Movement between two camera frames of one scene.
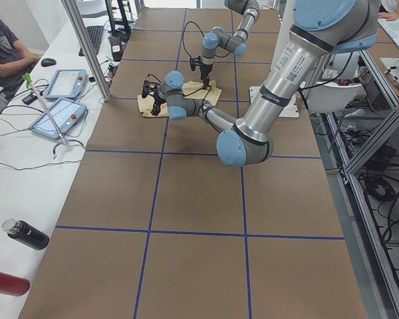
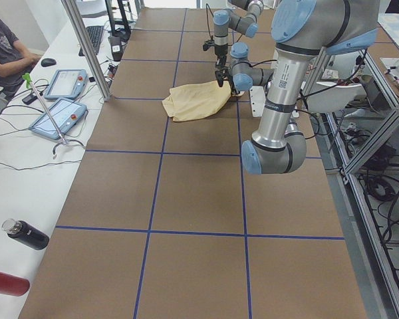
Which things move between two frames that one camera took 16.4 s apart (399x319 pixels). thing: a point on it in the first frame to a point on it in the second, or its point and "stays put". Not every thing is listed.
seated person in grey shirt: [8, 60] stays put
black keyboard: [96, 33] stays put
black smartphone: [30, 99] stays put
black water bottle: [26, 234] stays put
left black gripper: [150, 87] to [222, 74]
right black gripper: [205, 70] to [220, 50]
